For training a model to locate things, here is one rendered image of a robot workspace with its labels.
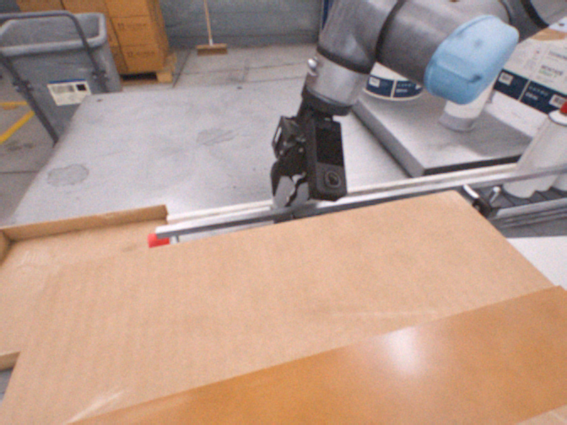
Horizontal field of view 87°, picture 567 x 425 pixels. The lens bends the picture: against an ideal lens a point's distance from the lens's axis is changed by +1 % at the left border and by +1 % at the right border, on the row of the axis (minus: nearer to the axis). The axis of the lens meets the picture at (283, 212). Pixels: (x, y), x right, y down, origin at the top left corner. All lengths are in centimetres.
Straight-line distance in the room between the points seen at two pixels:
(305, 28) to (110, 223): 467
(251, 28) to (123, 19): 195
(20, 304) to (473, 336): 62
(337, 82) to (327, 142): 7
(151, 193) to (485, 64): 65
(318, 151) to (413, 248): 21
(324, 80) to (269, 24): 467
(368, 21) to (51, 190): 75
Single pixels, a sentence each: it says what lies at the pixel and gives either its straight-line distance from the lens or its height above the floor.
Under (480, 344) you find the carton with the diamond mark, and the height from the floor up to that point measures 112.
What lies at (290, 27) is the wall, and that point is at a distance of 509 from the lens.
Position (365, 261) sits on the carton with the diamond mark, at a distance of 20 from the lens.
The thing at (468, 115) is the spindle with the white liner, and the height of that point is 93.
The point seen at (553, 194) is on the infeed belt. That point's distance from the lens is 82.
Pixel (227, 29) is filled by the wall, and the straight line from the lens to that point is 508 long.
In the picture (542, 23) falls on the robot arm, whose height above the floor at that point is 120.
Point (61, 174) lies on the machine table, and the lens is 93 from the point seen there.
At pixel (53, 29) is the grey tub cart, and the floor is 72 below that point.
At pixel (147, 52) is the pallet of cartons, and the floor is 32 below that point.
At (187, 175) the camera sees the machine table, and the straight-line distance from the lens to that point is 78.
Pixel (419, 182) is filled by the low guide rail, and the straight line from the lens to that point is 64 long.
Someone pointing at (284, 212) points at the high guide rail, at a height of 96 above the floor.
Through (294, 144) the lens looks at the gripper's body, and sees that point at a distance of 42.
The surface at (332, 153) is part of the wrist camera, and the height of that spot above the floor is 106.
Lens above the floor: 128
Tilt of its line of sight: 44 degrees down
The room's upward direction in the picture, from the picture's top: straight up
